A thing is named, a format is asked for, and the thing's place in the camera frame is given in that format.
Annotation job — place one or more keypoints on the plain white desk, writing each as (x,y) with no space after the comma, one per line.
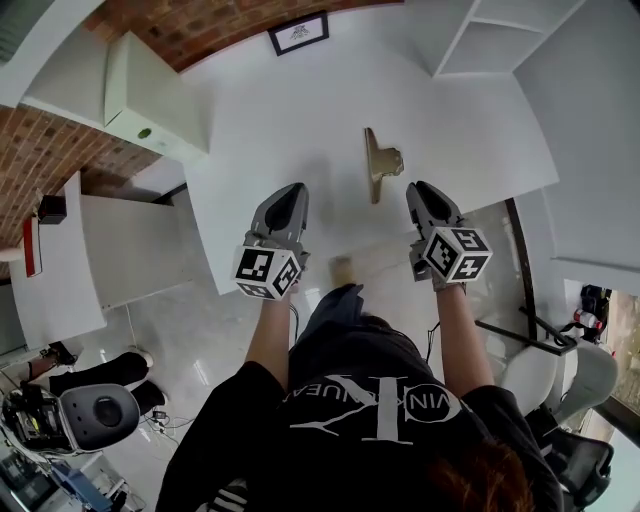
(60,290)

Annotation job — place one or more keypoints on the brass bulldog clip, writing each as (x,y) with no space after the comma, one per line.
(374,165)

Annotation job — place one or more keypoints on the black pen holder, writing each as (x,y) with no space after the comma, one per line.
(52,210)

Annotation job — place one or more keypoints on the person's left hand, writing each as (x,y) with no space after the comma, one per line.
(294,290)

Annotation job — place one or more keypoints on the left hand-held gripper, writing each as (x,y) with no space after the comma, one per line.
(260,267)

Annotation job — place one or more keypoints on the blue crate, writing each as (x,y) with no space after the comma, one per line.
(75,482)

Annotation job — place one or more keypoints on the grey rounded chair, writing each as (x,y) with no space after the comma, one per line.
(80,415)

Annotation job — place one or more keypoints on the white flower vase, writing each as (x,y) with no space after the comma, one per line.
(10,255)

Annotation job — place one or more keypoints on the person's black printed t-shirt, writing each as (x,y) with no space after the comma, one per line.
(350,450)

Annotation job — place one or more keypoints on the red book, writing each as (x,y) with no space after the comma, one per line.
(32,245)

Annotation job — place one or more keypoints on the black bag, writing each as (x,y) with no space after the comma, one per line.
(595,297)

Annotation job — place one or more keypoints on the black picture frame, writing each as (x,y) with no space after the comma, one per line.
(299,32)

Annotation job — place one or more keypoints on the person's beige shoe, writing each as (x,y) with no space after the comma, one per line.
(342,270)

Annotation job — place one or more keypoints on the person's dark trousers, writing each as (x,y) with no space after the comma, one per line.
(335,310)

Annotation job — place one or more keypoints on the red white bottle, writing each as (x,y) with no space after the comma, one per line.
(587,318)

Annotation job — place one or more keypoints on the black mesh chair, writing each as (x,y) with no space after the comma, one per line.
(585,465)

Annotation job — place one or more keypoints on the black power adapter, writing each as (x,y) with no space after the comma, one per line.
(161,415)

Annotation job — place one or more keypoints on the person's right forearm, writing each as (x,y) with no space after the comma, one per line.
(462,345)

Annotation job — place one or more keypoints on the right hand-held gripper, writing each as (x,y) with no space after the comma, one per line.
(455,255)

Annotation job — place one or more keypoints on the person's right hand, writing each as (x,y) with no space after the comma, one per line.
(447,286)

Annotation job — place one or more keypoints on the black white striped garment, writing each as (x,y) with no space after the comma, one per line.
(227,500)

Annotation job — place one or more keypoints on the person's left forearm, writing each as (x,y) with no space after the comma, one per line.
(270,340)

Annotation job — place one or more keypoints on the white desk with drawers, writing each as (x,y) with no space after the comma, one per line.
(300,125)

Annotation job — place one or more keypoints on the white desk hutch shelves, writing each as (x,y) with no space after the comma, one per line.
(500,45)

